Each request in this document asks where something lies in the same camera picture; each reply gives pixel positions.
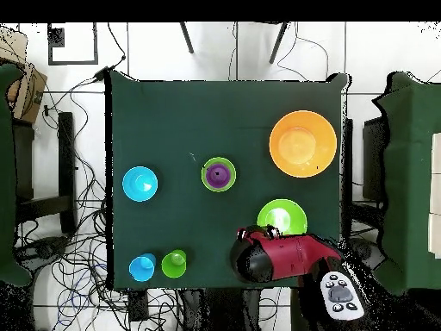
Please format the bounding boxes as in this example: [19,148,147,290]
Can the black power strip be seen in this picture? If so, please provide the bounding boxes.
[127,289,150,322]

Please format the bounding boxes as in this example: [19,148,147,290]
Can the tangled black floor cables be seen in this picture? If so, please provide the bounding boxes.
[15,78,180,331]

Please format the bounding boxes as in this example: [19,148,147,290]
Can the small cyan bowl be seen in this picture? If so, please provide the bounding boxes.
[121,165,159,203]

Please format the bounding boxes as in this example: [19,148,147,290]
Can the cardboard box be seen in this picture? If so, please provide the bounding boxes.
[0,27,48,125]

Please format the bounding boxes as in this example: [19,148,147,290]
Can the black square floor frame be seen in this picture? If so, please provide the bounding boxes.
[47,22,99,66]

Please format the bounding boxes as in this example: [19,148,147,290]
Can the large orange bowl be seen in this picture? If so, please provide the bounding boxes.
[269,109,338,178]

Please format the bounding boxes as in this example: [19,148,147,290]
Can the green cup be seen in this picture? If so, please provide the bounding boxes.
[160,248,188,279]

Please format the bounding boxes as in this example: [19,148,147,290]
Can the grey base with black knob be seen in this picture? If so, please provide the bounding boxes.
[15,235,70,263]

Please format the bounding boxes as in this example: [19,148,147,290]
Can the green-clothed side table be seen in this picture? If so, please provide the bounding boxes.
[0,63,34,287]
[371,71,441,297]

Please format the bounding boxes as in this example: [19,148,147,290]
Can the large green bowl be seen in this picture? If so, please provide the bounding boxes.
[256,198,308,237]

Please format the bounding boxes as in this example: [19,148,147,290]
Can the blue cup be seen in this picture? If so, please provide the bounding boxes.
[127,253,157,283]

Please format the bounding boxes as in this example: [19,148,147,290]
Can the dark green tablecloth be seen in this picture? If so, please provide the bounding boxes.
[104,70,352,290]

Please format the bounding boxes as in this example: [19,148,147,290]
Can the small green bowl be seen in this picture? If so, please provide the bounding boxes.
[201,156,238,193]

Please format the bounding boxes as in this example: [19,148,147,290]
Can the purple cup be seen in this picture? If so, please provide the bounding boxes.
[205,162,232,190]

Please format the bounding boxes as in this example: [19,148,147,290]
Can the grey floor base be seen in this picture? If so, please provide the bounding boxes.
[347,237,387,270]

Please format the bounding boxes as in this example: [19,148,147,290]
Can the black stand leg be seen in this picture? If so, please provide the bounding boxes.
[268,22,290,65]
[178,22,195,54]

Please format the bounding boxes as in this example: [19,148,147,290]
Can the white boxes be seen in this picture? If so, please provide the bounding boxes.
[427,132,441,259]

